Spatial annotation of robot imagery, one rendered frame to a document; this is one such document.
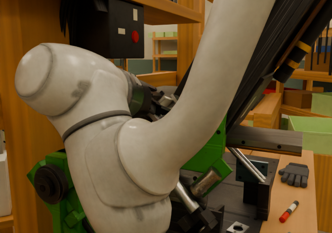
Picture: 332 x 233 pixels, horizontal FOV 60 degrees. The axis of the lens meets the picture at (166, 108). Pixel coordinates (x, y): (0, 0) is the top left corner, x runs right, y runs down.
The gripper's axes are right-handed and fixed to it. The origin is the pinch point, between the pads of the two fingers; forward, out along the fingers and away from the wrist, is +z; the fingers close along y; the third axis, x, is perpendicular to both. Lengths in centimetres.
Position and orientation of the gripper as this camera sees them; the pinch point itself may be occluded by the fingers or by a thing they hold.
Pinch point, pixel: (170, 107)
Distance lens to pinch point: 72.3
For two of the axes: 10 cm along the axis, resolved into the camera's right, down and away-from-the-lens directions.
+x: -7.2, 6.3, 2.7
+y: -5.4, -7.7, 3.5
